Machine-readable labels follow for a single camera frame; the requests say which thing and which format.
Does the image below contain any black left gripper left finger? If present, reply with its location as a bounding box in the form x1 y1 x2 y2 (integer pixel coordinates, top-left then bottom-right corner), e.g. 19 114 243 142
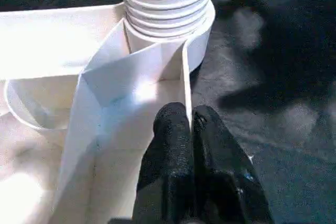
131 102 196 224

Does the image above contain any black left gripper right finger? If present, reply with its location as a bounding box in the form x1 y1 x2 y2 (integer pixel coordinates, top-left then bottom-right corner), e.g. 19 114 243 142
191 105 275 224

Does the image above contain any white plastic table top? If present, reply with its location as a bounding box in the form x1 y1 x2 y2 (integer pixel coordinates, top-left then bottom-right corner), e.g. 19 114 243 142
0 1 216 224

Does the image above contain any black work mat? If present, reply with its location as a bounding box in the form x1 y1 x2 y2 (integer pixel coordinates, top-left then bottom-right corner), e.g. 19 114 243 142
0 0 336 224

